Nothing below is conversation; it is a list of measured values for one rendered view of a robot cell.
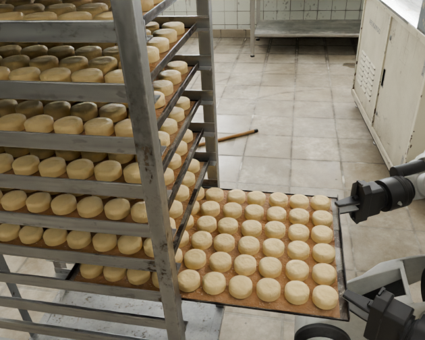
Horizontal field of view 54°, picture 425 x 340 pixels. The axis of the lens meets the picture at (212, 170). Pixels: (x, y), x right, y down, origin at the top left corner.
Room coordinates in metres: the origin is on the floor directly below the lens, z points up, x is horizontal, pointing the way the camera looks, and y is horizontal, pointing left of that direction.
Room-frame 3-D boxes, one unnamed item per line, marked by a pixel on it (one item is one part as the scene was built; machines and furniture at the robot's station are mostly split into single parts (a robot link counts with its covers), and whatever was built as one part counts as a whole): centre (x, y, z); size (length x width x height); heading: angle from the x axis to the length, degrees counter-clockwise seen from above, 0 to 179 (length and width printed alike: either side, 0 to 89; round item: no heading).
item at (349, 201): (0.86, -0.35, 0.70); 0.06 x 0.03 x 0.02; 107
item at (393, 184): (0.88, -0.43, 0.68); 0.12 x 0.10 x 0.13; 107
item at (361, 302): (0.54, -0.28, 0.70); 0.06 x 0.03 x 0.02; 47
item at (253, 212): (0.84, -0.10, 0.69); 0.05 x 0.05 x 0.02
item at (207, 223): (0.80, 0.02, 0.69); 0.05 x 0.05 x 0.02
